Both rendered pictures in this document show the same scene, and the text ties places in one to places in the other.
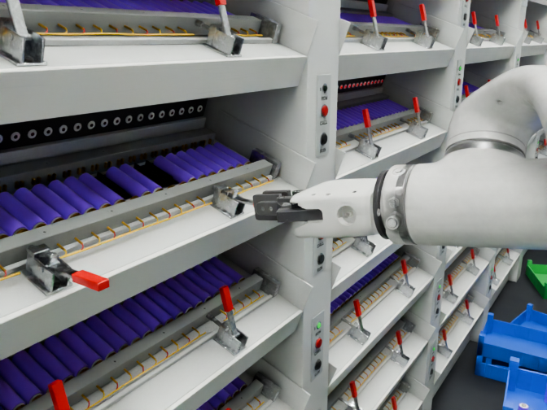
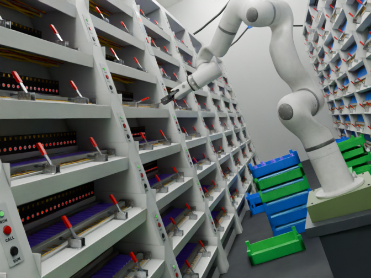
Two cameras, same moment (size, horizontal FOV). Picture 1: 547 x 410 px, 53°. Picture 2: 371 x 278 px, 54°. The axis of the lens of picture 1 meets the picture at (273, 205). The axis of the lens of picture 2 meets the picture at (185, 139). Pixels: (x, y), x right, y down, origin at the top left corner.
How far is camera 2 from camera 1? 134 cm
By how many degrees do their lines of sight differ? 26
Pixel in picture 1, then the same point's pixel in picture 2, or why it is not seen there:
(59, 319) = (139, 113)
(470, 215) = (205, 73)
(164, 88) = (137, 75)
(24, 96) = (123, 70)
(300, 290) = (178, 137)
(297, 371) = (186, 163)
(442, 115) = (194, 107)
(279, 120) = (154, 94)
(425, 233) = (199, 81)
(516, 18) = not seen: hidden behind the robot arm
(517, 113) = (205, 56)
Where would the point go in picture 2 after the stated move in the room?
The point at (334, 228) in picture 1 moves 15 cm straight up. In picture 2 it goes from (182, 90) to (171, 62)
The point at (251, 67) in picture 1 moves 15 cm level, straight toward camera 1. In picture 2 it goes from (148, 75) to (155, 65)
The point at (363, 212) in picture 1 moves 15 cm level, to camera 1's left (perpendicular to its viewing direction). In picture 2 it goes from (186, 84) to (158, 92)
